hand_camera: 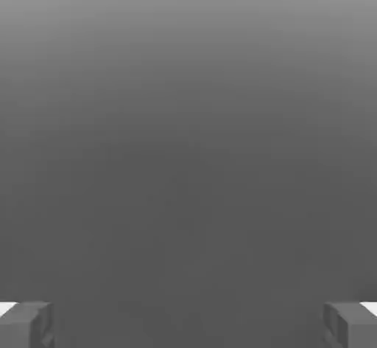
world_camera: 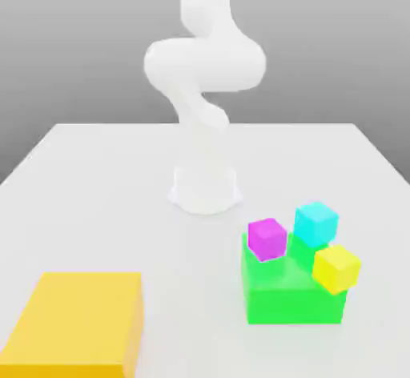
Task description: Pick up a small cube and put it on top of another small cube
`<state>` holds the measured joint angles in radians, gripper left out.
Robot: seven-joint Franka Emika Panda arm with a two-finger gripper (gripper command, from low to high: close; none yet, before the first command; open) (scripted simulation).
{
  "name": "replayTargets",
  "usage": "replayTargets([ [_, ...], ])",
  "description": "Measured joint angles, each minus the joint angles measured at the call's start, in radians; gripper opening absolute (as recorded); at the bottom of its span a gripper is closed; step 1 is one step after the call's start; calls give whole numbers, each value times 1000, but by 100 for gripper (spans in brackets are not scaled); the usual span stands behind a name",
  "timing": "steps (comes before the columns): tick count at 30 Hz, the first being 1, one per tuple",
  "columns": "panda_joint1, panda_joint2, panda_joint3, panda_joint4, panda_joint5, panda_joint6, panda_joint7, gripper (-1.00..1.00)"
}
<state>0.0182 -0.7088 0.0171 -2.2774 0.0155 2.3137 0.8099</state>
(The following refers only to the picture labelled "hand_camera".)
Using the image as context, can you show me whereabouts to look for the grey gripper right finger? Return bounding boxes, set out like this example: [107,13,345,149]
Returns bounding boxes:
[322,301,377,348]

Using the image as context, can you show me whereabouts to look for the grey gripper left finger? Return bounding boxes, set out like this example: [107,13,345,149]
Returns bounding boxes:
[0,301,56,348]

